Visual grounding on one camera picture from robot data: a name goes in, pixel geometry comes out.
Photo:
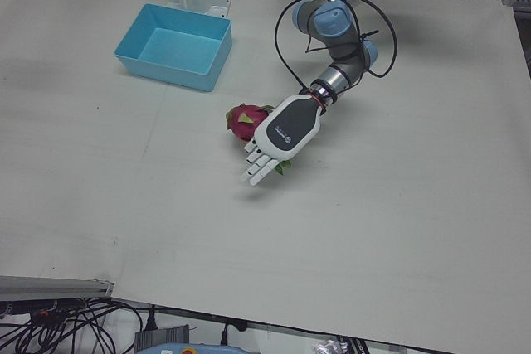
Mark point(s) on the white grey robot hand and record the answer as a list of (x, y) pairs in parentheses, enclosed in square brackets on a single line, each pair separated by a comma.
[(290, 126)]

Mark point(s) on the pink green dragon fruit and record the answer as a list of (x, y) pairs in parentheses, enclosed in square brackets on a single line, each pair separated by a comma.
[(242, 122)]

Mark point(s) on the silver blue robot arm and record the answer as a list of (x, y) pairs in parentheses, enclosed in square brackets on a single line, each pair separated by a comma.
[(332, 22)]

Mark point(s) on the light blue plastic bin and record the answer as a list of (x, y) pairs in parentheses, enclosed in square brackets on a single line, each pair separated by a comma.
[(178, 47)]

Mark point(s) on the black power plug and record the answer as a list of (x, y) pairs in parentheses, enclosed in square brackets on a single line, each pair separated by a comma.
[(225, 333), (151, 321)]

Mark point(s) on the clear plastic bag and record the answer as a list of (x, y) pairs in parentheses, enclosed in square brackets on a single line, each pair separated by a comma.
[(336, 346)]

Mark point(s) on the light blue teach pendant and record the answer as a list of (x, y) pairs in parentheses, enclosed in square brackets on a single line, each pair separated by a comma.
[(195, 349)]

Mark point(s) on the grey metal box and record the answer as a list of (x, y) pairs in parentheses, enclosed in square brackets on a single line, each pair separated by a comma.
[(159, 339)]

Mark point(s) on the aluminium profile rail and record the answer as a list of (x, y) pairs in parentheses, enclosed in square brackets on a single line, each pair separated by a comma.
[(50, 287)]

